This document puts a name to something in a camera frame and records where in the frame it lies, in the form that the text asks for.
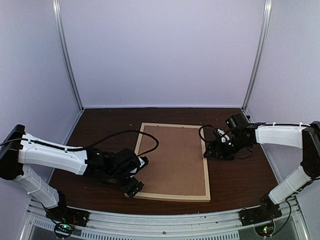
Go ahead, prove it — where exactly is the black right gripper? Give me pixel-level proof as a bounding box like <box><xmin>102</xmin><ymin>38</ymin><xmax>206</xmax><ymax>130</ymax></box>
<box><xmin>203</xmin><ymin>135</ymin><xmax>250</xmax><ymax>160</ymax></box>

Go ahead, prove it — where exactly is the brown backing board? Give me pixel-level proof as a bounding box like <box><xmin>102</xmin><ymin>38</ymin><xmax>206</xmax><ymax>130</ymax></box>
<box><xmin>136</xmin><ymin>125</ymin><xmax>206</xmax><ymax>196</ymax></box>

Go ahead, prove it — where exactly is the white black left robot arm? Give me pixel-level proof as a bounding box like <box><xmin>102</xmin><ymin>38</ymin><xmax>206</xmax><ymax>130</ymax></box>
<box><xmin>0</xmin><ymin>124</ymin><xmax>149</xmax><ymax>222</ymax></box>

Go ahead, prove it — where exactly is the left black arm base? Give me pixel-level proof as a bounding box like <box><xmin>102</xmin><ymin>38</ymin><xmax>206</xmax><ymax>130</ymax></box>
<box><xmin>45</xmin><ymin>190</ymin><xmax>90</xmax><ymax>227</ymax></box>

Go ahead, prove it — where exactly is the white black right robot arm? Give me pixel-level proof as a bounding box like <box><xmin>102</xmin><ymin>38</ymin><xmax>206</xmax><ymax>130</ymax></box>
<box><xmin>201</xmin><ymin>113</ymin><xmax>320</xmax><ymax>221</ymax></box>

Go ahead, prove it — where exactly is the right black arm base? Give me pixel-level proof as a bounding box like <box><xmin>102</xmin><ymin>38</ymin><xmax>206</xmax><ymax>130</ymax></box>
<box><xmin>238</xmin><ymin>194</ymin><xmax>282</xmax><ymax>226</ymax></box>

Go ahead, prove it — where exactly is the left round circuit board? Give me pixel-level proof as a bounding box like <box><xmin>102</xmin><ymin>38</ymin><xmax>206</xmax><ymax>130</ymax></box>
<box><xmin>53</xmin><ymin>222</ymin><xmax>75</xmax><ymax>239</ymax></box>

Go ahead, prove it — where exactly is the round circuit board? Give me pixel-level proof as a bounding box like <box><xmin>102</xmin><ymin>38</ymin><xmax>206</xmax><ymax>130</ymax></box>
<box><xmin>254</xmin><ymin>223</ymin><xmax>275</xmax><ymax>238</ymax></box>
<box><xmin>53</xmin><ymin>222</ymin><xmax>75</xmax><ymax>239</ymax></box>

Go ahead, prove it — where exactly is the right round circuit board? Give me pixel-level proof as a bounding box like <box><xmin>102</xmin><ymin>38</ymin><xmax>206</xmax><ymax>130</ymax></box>
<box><xmin>254</xmin><ymin>223</ymin><xmax>275</xmax><ymax>238</ymax></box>

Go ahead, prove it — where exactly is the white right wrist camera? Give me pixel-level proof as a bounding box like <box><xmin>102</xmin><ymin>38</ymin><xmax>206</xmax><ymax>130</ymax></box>
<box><xmin>213</xmin><ymin>128</ymin><xmax>230</xmax><ymax>143</ymax></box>

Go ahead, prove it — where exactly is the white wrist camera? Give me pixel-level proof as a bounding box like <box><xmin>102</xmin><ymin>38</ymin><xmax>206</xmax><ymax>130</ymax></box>
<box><xmin>130</xmin><ymin>156</ymin><xmax>149</xmax><ymax>175</ymax></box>
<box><xmin>213</xmin><ymin>128</ymin><xmax>230</xmax><ymax>143</ymax></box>

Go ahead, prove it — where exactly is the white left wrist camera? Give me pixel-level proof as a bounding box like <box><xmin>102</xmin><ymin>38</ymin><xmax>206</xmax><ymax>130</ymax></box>
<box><xmin>130</xmin><ymin>156</ymin><xmax>149</xmax><ymax>175</ymax></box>

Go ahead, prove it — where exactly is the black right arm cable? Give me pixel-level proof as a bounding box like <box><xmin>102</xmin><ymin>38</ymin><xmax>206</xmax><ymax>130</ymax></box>
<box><xmin>198</xmin><ymin>124</ymin><xmax>253</xmax><ymax>160</ymax></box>

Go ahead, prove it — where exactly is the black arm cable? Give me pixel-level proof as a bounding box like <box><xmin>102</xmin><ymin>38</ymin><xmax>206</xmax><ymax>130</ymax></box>
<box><xmin>27</xmin><ymin>129</ymin><xmax>160</xmax><ymax>157</ymax></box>
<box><xmin>198</xmin><ymin>124</ymin><xmax>253</xmax><ymax>160</ymax></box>

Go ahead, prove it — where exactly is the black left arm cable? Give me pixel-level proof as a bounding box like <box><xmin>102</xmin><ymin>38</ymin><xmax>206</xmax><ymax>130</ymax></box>
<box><xmin>27</xmin><ymin>129</ymin><xmax>160</xmax><ymax>157</ymax></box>

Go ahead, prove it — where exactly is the aluminium front rail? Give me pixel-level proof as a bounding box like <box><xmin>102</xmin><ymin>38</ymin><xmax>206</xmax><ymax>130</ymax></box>
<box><xmin>19</xmin><ymin>197</ymin><xmax>311</xmax><ymax>240</ymax></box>

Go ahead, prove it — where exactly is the right aluminium corner post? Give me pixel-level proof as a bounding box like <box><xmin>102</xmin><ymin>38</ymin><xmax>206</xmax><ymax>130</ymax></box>
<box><xmin>241</xmin><ymin>0</ymin><xmax>273</xmax><ymax>112</ymax></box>

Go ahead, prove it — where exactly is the aluminium corner post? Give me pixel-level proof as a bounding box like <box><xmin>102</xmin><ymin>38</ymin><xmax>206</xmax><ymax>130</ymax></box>
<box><xmin>52</xmin><ymin>0</ymin><xmax>84</xmax><ymax>112</ymax></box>
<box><xmin>241</xmin><ymin>0</ymin><xmax>273</xmax><ymax>112</ymax></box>

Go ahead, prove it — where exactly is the left aluminium corner post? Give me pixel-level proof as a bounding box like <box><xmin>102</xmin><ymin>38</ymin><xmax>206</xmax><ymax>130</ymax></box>
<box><xmin>52</xmin><ymin>0</ymin><xmax>84</xmax><ymax>112</ymax></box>

